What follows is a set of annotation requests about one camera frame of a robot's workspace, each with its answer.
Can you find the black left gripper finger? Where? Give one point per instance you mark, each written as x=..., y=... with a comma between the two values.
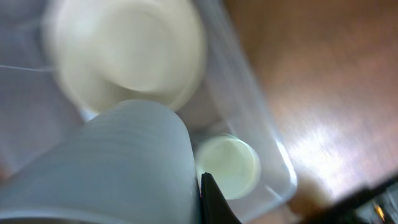
x=214, y=207

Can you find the cream plastic cup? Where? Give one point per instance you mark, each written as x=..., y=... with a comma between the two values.
x=233, y=163

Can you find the grey plastic cup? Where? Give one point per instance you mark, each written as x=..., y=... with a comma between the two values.
x=131, y=164

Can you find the clear plastic storage bin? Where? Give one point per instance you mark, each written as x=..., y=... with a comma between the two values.
x=229, y=102

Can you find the beige large bowl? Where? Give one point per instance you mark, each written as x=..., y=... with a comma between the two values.
x=108, y=51

